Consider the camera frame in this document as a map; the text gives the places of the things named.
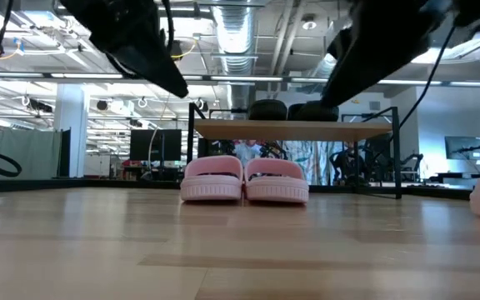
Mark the white column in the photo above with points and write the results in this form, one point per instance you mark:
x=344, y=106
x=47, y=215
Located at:
x=71, y=133

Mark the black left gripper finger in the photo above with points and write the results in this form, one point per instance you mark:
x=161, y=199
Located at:
x=156, y=71

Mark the black computer monitor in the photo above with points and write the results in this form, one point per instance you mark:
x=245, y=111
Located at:
x=156, y=145

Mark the person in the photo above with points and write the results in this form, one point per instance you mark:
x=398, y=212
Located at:
x=350, y=164
x=250, y=152

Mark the leaf-patterned curtain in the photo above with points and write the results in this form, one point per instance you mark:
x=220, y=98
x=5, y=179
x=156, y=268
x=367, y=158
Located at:
x=315, y=162

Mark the grey aluminium crossbar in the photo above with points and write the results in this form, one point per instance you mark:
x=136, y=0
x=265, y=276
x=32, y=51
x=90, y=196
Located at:
x=200, y=78

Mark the grey fabric partition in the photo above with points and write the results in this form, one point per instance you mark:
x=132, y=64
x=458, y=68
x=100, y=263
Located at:
x=23, y=154

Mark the black slide sandal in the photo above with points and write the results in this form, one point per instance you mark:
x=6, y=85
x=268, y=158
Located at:
x=267, y=110
x=306, y=113

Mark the wooden shelf with black legs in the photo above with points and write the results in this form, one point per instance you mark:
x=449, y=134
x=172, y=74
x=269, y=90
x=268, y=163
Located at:
x=290, y=130

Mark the silver ceiling duct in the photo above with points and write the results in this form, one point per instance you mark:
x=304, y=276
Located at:
x=235, y=41

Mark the white ceiling sensor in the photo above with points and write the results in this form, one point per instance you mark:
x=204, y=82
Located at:
x=309, y=23

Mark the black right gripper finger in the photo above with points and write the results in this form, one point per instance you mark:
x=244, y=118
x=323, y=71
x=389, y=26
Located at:
x=348, y=79

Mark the wall-mounted screen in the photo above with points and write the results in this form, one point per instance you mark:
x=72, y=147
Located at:
x=463, y=146

